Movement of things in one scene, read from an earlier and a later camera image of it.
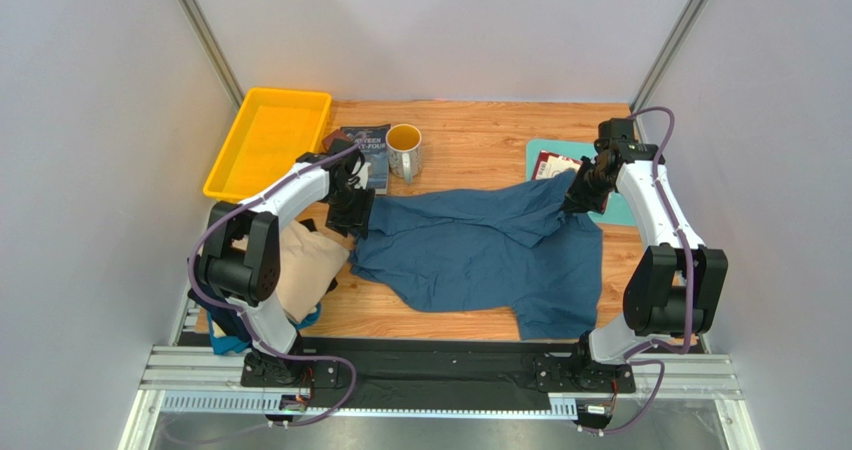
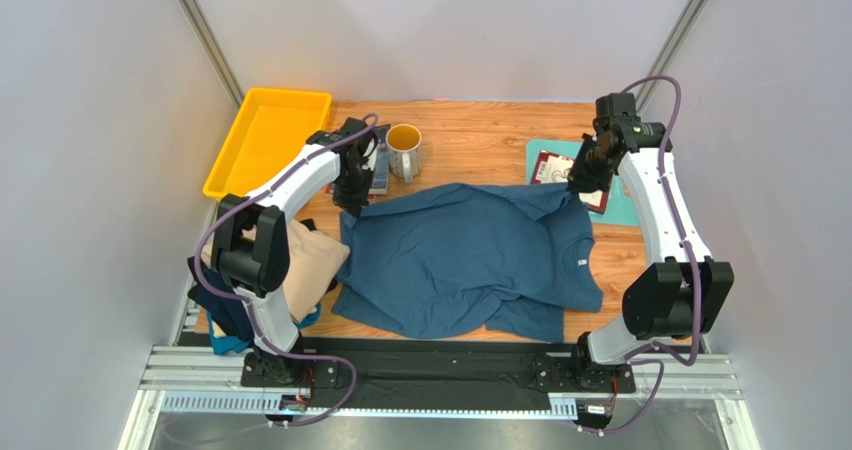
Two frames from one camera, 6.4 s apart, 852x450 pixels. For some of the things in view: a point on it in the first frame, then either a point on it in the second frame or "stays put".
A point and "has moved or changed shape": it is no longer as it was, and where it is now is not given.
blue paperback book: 376,149 stays put
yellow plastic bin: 269,130 stays put
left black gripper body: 352,208 -> 352,190
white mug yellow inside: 404,149 stays put
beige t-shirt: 309,262 stays put
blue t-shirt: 489,249 has moved or changed shape
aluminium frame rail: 209,379 stays put
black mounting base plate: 436,374 stays put
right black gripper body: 588,187 -> 588,172
